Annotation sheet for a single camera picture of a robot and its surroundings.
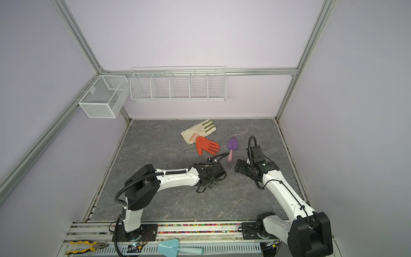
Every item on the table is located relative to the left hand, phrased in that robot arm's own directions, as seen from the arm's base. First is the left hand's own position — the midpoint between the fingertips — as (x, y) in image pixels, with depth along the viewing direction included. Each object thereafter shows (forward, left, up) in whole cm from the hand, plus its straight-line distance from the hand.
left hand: (213, 183), depth 88 cm
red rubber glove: (+28, +5, 0) cm, 29 cm away
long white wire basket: (+54, +18, +28) cm, 64 cm away
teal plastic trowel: (-28, +21, -1) cm, 35 cm away
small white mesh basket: (+53, +66, +21) cm, 87 cm away
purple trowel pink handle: (+26, -15, -1) cm, 30 cm away
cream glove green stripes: (+41, +5, -1) cm, 41 cm away
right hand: (+3, -16, +8) cm, 19 cm away
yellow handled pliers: (-25, +54, 0) cm, 59 cm away
